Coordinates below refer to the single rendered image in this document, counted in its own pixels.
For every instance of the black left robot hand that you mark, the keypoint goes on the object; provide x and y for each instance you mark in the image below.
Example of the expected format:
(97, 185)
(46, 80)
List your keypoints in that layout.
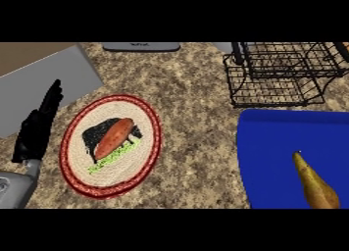
(36, 130)

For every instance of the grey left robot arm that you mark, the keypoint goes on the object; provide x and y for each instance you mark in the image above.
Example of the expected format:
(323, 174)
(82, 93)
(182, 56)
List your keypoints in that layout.
(12, 188)

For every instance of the blue tray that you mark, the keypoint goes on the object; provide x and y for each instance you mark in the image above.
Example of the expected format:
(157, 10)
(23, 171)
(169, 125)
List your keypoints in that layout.
(283, 143)

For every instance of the grey flat panel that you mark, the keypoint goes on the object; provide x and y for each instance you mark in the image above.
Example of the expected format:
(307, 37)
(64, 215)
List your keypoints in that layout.
(32, 88)

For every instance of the round woven placemat red rim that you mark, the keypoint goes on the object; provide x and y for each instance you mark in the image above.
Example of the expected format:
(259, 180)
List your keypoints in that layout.
(111, 145)

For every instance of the orange sweet potato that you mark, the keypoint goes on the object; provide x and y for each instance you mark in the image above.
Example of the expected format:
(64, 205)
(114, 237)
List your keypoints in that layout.
(114, 137)

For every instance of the flat grey appliance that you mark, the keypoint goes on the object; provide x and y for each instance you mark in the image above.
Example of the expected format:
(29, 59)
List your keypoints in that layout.
(141, 46)

